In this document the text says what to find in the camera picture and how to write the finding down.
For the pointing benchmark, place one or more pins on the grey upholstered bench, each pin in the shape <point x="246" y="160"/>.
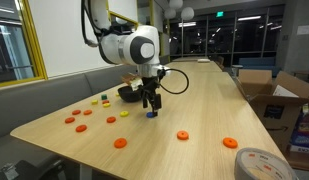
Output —
<point x="44" y="96"/>

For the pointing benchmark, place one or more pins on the orange wooden disc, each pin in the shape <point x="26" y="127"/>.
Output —
<point x="81" y="128"/>
<point x="120" y="143"/>
<point x="111" y="119"/>
<point x="87" y="112"/>
<point x="69" y="120"/>
<point x="182" y="135"/>
<point x="76" y="112"/>
<point x="230" y="142"/>
<point x="105" y="101"/>

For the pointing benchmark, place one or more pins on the white table leg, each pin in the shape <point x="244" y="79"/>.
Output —
<point x="85" y="172"/>

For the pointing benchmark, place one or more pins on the green wooden cube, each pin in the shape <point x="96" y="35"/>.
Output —
<point x="104" y="97"/>

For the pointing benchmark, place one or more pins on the white globe pendant lamp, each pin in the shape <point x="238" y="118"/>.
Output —
<point x="175" y="3"/>
<point x="187" y="13"/>
<point x="170" y="13"/>

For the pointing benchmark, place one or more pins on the blue wooden disc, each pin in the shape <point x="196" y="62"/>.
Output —
<point x="149" y="115"/>

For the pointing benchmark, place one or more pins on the white flat item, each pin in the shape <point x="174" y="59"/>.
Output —
<point x="204" y="60"/>

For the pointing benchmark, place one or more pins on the large yellow framed window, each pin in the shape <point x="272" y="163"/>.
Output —
<point x="32" y="43"/>

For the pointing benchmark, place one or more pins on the white wall sign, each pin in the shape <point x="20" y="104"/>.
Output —
<point x="305" y="29"/>

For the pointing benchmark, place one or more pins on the black bowl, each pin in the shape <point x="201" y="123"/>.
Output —
<point x="127" y="95"/>

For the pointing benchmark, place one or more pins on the blue sofa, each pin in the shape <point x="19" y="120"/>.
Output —
<point x="257" y="61"/>

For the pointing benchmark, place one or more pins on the black stand equipment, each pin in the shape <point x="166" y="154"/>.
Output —
<point x="24" y="170"/>

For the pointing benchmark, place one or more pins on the small yellow framed window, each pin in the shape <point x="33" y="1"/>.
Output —
<point x="124" y="17"/>

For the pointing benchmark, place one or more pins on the colourful game box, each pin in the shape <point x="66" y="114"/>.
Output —
<point x="307" y="121"/>

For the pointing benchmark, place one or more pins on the green exit sign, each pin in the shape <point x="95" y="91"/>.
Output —
<point x="220" y="14"/>

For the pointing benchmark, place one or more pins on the open cardboard box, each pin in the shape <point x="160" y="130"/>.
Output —
<point x="277" y="113"/>

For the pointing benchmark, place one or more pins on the blue printed box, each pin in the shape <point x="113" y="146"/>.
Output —
<point x="302" y="139"/>

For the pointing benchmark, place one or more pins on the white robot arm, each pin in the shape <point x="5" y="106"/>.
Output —
<point x="120" y="50"/>

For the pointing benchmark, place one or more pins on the small yellow wooden block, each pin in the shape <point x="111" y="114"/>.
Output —
<point x="117" y="94"/>

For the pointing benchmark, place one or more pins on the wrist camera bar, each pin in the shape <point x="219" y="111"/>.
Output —
<point x="134" y="81"/>

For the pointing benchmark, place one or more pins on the yellow wooden disc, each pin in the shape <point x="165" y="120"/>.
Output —
<point x="124" y="113"/>
<point x="106" y="105"/>

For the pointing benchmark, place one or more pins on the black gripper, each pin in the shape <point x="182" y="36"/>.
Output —
<point x="150" y="86"/>

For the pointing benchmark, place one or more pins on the yellow wooden cube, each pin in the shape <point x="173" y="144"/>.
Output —
<point x="94" y="102"/>

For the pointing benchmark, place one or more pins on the grey duct tape roll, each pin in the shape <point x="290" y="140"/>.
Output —
<point x="240" y="170"/>

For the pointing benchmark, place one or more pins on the white paper sheet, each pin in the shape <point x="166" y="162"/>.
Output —
<point x="285" y="90"/>

